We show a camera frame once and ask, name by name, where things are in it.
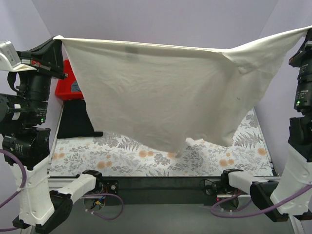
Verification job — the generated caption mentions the cream white t shirt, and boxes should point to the cream white t shirt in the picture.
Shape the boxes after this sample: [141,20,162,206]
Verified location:
[54,27,308,152]

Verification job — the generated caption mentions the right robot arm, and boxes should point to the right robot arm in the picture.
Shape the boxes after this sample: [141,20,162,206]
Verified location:
[220,29,312,222]

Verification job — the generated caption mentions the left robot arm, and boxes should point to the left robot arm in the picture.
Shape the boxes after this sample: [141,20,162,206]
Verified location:
[0,39,104,234]

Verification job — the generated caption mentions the red plastic bin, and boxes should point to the red plastic bin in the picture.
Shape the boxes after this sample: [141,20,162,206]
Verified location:
[55,59,83,100]

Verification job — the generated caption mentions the blue grey t shirt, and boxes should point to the blue grey t shirt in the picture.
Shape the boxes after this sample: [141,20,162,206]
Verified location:
[71,81,81,93]

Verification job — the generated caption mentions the folded black t shirt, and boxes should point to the folded black t shirt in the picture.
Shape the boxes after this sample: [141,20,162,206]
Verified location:
[57,99,103,139]

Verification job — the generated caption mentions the floral patterned table mat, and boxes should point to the floral patterned table mat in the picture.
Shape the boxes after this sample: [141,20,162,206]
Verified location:
[50,110,273,176]

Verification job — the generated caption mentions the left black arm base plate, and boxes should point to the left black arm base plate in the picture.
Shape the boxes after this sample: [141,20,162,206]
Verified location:
[96,180,119,195]

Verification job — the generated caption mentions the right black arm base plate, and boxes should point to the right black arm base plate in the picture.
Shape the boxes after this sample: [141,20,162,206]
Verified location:
[199,179,234,195]

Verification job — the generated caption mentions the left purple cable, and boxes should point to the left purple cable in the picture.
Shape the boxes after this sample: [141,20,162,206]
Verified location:
[0,149,125,231]

